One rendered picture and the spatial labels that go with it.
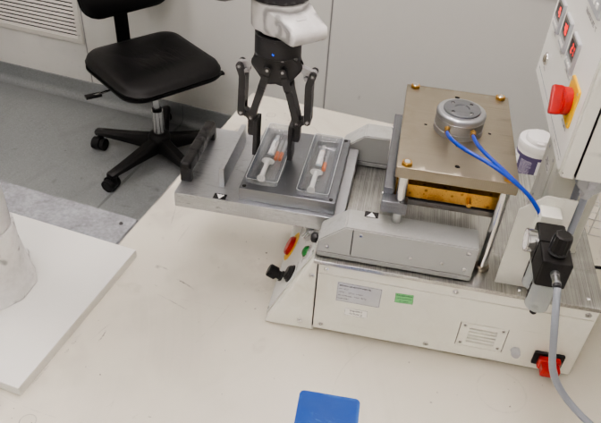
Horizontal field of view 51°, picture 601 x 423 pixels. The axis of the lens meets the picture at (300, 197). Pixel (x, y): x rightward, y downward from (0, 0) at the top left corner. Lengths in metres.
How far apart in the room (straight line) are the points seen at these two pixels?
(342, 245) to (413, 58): 1.67
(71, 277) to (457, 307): 0.71
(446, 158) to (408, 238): 0.14
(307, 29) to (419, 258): 0.39
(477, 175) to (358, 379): 0.40
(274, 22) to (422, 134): 0.29
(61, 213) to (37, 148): 1.65
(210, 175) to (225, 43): 1.76
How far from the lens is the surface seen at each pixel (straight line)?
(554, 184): 1.09
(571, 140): 0.91
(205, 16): 2.86
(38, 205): 1.50
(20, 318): 1.23
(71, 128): 3.21
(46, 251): 1.35
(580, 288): 1.12
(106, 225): 1.41
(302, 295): 1.11
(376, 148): 1.23
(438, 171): 0.96
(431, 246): 1.01
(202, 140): 1.17
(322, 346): 1.15
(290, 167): 1.13
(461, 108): 1.06
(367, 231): 1.00
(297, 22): 0.96
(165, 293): 1.24
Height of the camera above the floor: 1.65
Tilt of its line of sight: 38 degrees down
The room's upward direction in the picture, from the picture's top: 4 degrees clockwise
